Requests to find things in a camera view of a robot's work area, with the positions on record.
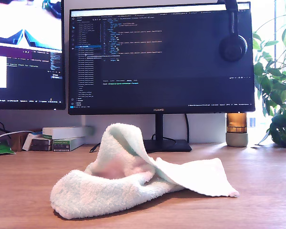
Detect green plastic packet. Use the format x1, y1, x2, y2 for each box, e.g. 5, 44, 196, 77
0, 139, 16, 156

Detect black monitor power cable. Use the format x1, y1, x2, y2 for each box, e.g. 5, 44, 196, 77
184, 114, 191, 144

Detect brown wooden block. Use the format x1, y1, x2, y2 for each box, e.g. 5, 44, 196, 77
9, 131, 31, 152

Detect green leafy houseplant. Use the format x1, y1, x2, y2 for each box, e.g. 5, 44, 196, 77
252, 0, 286, 150

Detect pastel checked fluffy tea towel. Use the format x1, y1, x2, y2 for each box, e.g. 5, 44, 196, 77
50, 123, 240, 219

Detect black headphones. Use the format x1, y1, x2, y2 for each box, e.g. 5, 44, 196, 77
216, 0, 249, 62

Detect thin black looped cable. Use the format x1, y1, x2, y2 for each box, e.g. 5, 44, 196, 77
151, 133, 177, 146

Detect black USB cable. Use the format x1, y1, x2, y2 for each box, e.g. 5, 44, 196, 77
89, 142, 102, 153

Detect black monitor with terminal windows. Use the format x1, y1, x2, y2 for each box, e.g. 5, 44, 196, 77
0, 0, 66, 111

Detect small white blue box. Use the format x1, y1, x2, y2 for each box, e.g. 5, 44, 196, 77
21, 132, 44, 151

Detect white cable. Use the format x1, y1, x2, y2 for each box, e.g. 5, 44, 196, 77
0, 130, 33, 143

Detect black monitor stand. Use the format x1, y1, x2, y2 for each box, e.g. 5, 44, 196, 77
143, 114, 193, 153

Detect green and white long box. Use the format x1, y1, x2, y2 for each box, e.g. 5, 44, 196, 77
52, 136, 87, 152

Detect black Huawei monitor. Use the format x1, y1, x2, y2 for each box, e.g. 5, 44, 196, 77
68, 1, 256, 115

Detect dark brown small box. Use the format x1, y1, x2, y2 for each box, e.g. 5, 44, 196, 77
30, 137, 53, 151

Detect amber glass lamp grey base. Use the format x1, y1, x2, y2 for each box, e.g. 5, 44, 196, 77
225, 112, 249, 147

